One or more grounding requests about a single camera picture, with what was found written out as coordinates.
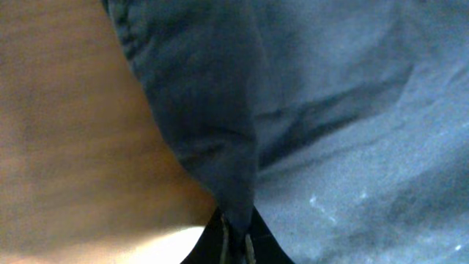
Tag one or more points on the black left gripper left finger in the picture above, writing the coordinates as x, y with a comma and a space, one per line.
212, 246

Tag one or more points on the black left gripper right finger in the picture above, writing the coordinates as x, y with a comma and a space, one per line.
261, 247

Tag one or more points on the navy blue shorts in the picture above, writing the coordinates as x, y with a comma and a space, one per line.
343, 122

